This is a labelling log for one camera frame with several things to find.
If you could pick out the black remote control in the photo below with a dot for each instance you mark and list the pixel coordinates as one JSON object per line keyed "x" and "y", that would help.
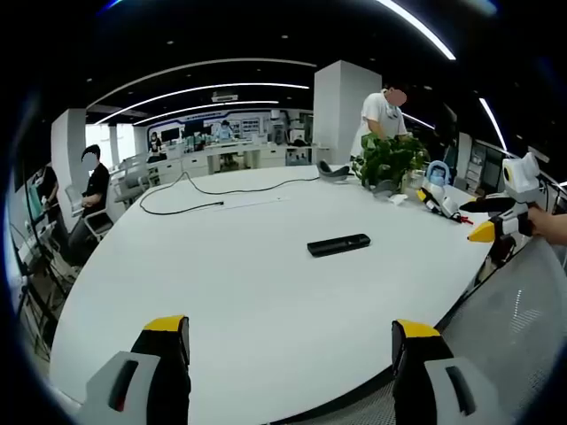
{"x": 339, "y": 244}

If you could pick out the person's right hand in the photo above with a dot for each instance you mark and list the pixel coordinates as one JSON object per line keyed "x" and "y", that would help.
{"x": 549, "y": 226}

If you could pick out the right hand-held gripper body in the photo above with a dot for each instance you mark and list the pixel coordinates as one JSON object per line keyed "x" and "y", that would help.
{"x": 520, "y": 190}

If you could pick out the green potted plant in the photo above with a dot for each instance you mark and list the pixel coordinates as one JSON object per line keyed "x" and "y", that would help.
{"x": 390, "y": 159}

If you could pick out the white office chair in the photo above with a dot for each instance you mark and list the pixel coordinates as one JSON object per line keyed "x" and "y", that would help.
{"x": 95, "y": 212}

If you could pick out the hand-held gripper on table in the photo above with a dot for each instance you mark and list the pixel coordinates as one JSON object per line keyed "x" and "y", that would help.
{"x": 438, "y": 201}

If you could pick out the blue and white toy figure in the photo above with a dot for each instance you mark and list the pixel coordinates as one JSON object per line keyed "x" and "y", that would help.
{"x": 438, "y": 177}

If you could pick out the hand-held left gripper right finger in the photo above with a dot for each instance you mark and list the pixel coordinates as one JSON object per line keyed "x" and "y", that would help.
{"x": 425, "y": 380}

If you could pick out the white workbench counter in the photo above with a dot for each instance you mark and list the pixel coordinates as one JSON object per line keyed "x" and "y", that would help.
{"x": 230, "y": 155}

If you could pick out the grey mesh chair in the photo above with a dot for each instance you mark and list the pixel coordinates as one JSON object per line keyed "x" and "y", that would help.
{"x": 509, "y": 332}

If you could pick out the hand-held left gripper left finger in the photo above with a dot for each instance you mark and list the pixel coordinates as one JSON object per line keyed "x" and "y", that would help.
{"x": 150, "y": 380}

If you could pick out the grey curved holder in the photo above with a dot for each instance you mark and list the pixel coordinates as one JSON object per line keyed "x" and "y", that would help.
{"x": 384, "y": 187}
{"x": 332, "y": 173}

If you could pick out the crumpled white paper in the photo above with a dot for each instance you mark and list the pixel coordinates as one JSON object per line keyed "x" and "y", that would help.
{"x": 396, "y": 198}

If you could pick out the white square pillar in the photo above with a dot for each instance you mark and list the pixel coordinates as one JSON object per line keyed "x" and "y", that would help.
{"x": 343, "y": 110}
{"x": 66, "y": 155}

